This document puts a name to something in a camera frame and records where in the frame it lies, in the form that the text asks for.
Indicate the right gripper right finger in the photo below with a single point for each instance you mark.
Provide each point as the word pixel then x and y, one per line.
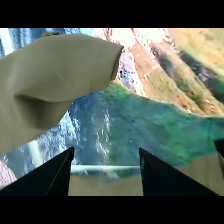
pixel 163 180

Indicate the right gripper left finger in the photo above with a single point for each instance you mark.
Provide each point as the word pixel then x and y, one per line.
pixel 50 178

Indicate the beige garment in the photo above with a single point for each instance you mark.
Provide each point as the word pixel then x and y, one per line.
pixel 50 83

